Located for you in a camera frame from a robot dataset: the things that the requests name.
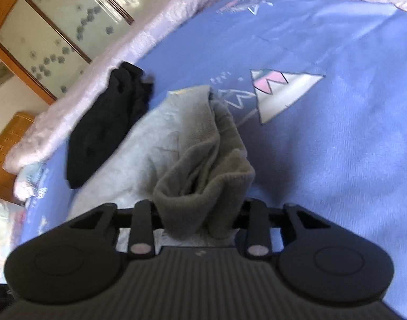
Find blue printed bedsheet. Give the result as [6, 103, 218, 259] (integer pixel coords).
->
[18, 0, 407, 320]

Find wooden cabinet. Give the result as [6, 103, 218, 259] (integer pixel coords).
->
[0, 111, 36, 201]

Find white quilt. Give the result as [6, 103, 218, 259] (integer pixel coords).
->
[3, 0, 407, 171]

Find grey sweatpants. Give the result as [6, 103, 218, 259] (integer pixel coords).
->
[67, 85, 256, 251]

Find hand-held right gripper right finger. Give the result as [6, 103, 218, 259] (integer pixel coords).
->
[238, 198, 331, 261]

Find wooden wardrobe with glass doors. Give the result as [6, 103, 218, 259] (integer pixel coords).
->
[0, 0, 188, 106]

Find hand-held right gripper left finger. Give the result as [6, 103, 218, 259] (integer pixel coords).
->
[67, 199, 157, 260]

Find black folded garment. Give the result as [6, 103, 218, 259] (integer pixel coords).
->
[66, 61, 155, 190]

